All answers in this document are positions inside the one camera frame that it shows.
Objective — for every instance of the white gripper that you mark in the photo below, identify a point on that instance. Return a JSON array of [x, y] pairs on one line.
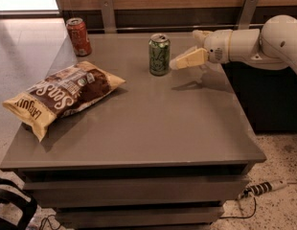
[[217, 46]]

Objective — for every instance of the red soda can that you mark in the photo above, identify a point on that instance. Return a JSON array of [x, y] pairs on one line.
[[79, 37]]

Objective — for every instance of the yellow brown chip bag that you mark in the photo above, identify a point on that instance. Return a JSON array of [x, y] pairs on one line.
[[62, 94]]

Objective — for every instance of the lower grey drawer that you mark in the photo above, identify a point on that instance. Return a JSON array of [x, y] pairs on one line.
[[139, 218]]

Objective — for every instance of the white power strip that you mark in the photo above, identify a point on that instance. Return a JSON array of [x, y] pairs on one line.
[[263, 188]]

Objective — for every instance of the grey drawer cabinet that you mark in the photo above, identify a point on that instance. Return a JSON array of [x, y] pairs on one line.
[[184, 124]]

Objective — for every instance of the right metal bracket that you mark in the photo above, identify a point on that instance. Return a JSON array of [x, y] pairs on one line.
[[246, 14]]

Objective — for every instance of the left metal bracket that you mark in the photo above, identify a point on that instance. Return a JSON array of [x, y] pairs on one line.
[[108, 15]]

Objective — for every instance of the grey drawer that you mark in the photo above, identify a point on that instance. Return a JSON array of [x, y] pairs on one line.
[[139, 191], [139, 218]]

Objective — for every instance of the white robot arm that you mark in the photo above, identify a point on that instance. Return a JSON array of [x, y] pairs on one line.
[[273, 47]]

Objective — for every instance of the upper grey drawer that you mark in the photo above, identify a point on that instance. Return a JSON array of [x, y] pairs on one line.
[[139, 191]]

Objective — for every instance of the green soda can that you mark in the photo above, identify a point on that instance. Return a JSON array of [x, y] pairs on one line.
[[159, 47]]

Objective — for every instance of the metal bracket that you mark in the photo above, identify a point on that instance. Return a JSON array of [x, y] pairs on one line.
[[108, 15], [246, 14]]

